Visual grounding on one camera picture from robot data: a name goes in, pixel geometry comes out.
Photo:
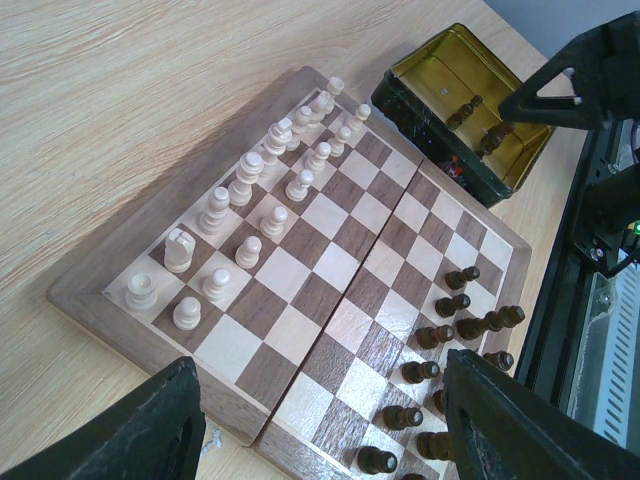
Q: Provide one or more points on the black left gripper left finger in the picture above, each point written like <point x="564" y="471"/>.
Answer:
<point x="154" y="432"/>

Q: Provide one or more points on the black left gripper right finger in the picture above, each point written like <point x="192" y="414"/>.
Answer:
<point x="502" y="430"/>

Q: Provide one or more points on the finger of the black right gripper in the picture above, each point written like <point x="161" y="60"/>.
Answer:
<point x="584" y="107"/>

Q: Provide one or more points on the white chess pawn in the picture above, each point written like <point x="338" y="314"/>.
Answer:
<point x="339" y="140"/>

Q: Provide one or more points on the dark chess pawn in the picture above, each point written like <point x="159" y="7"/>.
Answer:
<point x="399" y="418"/>
<point x="416" y="372"/>
<point x="435" y="446"/>

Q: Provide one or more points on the wooden chess board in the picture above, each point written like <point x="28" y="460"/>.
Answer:
<point x="300" y="284"/>

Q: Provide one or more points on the white chess knight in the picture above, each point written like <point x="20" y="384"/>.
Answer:
<point x="320" y="106"/>

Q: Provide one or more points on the white chess bishop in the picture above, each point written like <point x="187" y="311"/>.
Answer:
<point x="300" y="122"/>

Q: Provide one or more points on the yellow tin tray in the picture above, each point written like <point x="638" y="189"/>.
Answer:
<point x="444" y="97"/>

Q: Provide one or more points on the white slotted cable duct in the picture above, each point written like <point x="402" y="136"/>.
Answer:
<point x="620" y="321"/>

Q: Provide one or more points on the black enclosure frame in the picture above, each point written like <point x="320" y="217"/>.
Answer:
<point x="596" y="236"/>

